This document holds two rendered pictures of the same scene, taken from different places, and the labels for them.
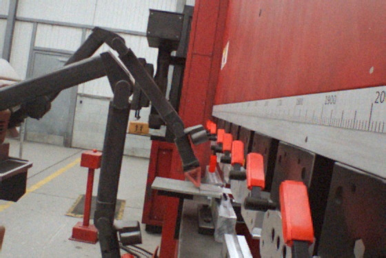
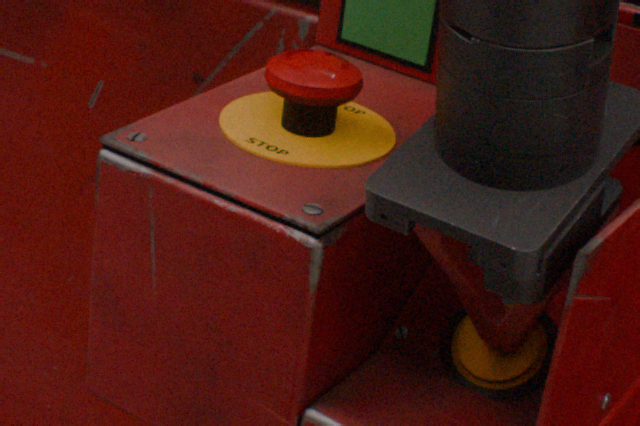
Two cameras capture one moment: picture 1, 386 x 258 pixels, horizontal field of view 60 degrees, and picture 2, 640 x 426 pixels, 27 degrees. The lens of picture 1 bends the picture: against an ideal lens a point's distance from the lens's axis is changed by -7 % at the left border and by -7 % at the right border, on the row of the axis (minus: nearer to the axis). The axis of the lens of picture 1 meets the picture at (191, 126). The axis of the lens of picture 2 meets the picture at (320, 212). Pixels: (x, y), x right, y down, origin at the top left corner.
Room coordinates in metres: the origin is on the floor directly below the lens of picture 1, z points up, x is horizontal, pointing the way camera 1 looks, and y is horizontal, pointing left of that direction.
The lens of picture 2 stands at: (0.86, 0.59, 1.00)
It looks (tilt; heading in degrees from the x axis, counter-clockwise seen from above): 27 degrees down; 295
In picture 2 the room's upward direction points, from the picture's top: 8 degrees clockwise
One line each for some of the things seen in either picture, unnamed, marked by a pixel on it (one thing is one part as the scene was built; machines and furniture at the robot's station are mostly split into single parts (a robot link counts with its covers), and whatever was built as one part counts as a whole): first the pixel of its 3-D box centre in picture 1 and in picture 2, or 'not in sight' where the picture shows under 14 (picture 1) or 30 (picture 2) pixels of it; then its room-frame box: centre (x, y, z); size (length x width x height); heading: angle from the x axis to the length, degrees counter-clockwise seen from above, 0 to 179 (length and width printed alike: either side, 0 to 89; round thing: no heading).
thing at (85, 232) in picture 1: (88, 194); not in sight; (3.04, 0.82, 0.41); 0.25 x 0.20 x 0.83; 90
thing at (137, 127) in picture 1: (138, 127); not in sight; (3.50, 0.51, 1.04); 0.30 x 0.26 x 0.12; 4
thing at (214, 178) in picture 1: (212, 181); not in sight; (1.94, -0.16, 0.92); 0.50 x 0.06 x 0.10; 0
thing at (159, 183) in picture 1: (186, 187); not in sight; (1.39, -0.02, 1.00); 0.26 x 0.18 x 0.01; 90
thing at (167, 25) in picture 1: (158, 74); not in sight; (2.65, 0.30, 1.53); 0.51 x 0.25 x 0.85; 5
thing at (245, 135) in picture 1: (256, 164); not in sight; (0.82, -0.16, 1.20); 0.15 x 0.09 x 0.17; 0
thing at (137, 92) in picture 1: (144, 85); not in sight; (2.59, 0.38, 1.42); 0.45 x 0.12 x 0.36; 5
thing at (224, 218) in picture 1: (220, 213); not in sight; (1.34, -0.16, 0.92); 0.39 x 0.06 x 0.10; 0
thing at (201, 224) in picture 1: (205, 217); not in sight; (1.35, -0.11, 0.89); 0.30 x 0.05 x 0.03; 0
